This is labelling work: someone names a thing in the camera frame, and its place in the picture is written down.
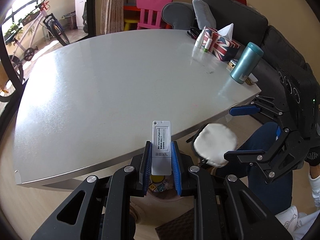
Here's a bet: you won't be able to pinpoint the beige fabric pouch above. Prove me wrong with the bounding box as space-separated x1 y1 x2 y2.
186 123 238 168

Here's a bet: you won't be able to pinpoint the white power bank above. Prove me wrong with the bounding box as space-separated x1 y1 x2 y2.
151 121 171 176

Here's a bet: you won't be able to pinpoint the person leg blue jeans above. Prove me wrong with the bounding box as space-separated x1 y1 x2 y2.
240 122 293 215

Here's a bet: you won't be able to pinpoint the teal thermos bottle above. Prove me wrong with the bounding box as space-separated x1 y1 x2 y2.
231 42 264 84

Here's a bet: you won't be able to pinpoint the union jack tissue box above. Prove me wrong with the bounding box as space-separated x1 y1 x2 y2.
202 23 241 61

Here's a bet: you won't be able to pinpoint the white green-capped tube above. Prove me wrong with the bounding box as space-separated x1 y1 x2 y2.
203 38 212 53

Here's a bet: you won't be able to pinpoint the white tube bottle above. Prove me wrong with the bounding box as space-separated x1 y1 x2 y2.
194 27 206 48

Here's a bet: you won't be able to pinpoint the white table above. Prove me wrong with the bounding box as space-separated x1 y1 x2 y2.
13 29 260 187

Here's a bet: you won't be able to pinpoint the grey cushion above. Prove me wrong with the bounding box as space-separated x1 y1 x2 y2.
192 0 216 29

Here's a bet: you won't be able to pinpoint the dark grey armchair back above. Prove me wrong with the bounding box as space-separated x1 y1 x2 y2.
162 2 196 30

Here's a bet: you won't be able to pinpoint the pink kids chair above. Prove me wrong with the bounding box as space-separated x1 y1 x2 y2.
136 0 173 30

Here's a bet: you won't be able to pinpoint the beige curtain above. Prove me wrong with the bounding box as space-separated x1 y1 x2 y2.
100 0 124 34

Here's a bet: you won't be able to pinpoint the white bicycle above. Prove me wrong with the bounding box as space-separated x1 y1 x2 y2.
0 0 71 103

